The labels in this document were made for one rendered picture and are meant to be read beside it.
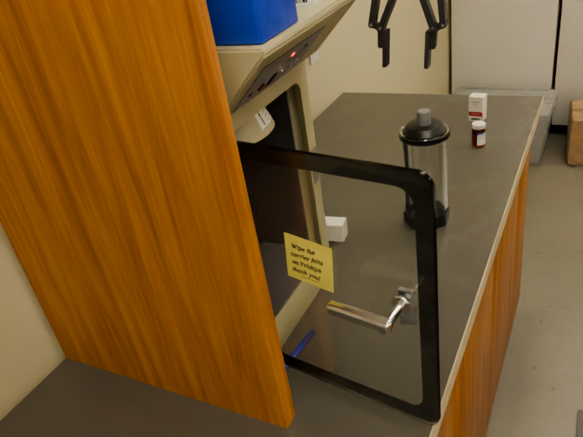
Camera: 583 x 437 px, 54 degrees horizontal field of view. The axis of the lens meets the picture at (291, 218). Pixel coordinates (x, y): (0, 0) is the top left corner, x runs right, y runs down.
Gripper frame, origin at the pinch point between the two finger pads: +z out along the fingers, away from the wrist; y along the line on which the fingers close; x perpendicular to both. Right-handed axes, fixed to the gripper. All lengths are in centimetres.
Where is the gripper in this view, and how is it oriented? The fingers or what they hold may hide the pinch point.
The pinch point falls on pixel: (406, 52)
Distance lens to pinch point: 119.1
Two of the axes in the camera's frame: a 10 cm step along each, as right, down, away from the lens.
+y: 9.2, 1.3, -3.7
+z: 0.7, 8.8, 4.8
